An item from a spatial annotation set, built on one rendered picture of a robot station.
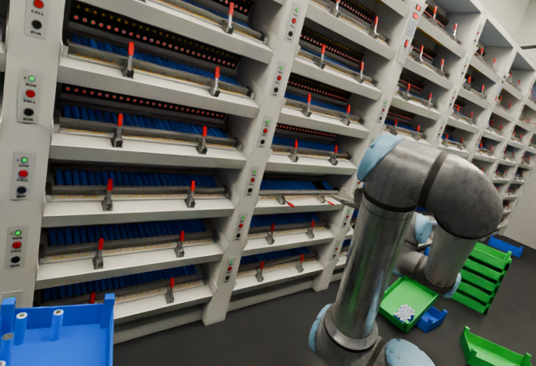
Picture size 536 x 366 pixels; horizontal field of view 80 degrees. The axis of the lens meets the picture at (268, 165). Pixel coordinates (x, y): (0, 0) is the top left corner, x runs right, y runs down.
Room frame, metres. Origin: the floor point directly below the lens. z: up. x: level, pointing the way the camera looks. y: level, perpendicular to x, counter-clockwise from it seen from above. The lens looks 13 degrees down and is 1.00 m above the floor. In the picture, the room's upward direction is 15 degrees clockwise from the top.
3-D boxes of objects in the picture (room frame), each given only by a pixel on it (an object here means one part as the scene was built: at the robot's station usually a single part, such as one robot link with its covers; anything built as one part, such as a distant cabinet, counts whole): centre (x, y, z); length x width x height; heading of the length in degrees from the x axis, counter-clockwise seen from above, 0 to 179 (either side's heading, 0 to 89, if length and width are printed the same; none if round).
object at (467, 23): (2.19, -0.94, 0.88); 0.20 x 0.09 x 1.77; 41
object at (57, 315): (0.55, 0.33, 0.44); 0.02 x 0.02 x 0.06
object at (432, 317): (1.69, -1.01, 0.04); 0.30 x 0.20 x 0.08; 41
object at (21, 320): (0.52, 0.38, 0.44); 0.02 x 0.02 x 0.06
